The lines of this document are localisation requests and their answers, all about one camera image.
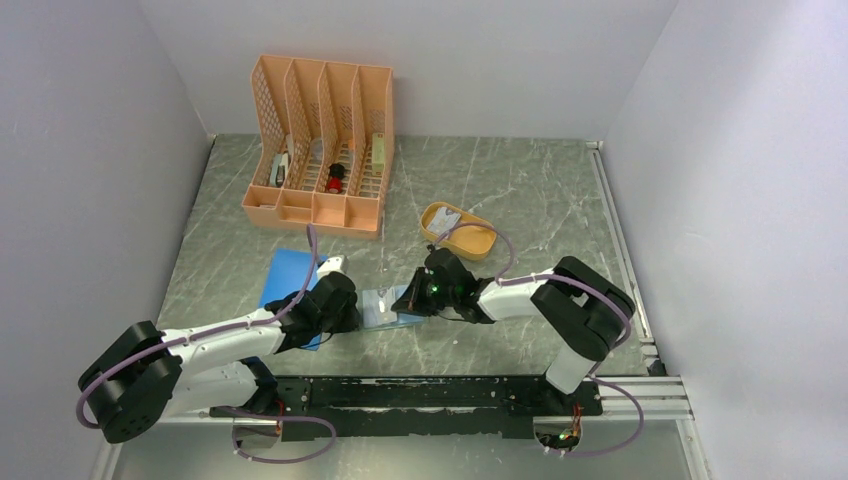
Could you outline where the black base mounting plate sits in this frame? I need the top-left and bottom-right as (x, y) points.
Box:
(243, 357), (603, 441)

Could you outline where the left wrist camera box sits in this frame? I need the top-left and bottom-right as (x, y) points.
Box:
(316, 255), (349, 279)

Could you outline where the aluminium front frame rail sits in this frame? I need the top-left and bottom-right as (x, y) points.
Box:
(93, 375), (711, 479)

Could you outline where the red black small bottle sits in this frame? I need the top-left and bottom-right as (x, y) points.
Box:
(325, 163), (346, 194)

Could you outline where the pale green eraser block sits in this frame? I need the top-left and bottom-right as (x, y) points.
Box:
(371, 133), (386, 177)

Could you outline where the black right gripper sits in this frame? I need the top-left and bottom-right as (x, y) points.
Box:
(392, 267), (457, 317)

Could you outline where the aluminium table edge rail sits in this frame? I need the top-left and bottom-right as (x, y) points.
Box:
(585, 141), (667, 376)

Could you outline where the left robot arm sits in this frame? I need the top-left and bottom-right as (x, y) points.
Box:
(76, 271), (360, 444)

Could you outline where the blue notebook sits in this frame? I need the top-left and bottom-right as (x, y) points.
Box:
(258, 248), (312, 309)

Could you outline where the yellow oval tray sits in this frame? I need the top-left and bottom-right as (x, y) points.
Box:
(419, 201), (497, 261)

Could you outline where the white grey utility knife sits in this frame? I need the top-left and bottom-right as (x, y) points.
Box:
(269, 151), (290, 188)

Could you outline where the orange plastic file organizer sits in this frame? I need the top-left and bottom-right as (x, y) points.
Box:
(242, 55), (395, 239)

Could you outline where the silver VIP card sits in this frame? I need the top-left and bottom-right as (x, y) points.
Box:
(425, 206), (462, 238)

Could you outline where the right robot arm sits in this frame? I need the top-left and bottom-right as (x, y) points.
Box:
(391, 248), (636, 414)

